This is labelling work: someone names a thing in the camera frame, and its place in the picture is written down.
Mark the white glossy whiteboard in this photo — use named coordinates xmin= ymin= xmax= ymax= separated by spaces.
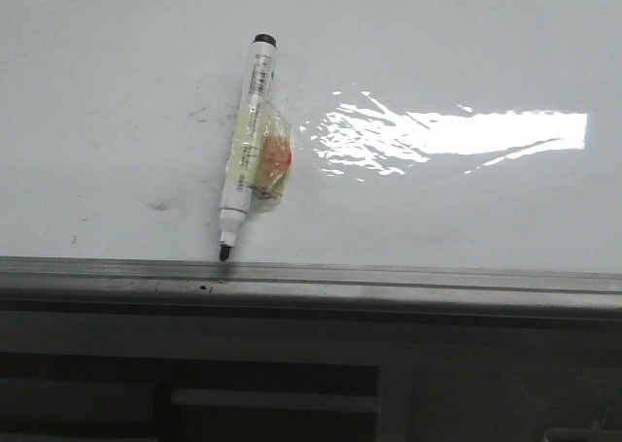
xmin=1 ymin=0 xmax=621 ymax=273

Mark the grey aluminium whiteboard frame rail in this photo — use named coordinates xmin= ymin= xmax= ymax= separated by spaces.
xmin=1 ymin=256 xmax=621 ymax=329

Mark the white whiteboard marker with tape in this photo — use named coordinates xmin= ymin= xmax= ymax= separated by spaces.
xmin=219 ymin=33 xmax=293 ymax=261

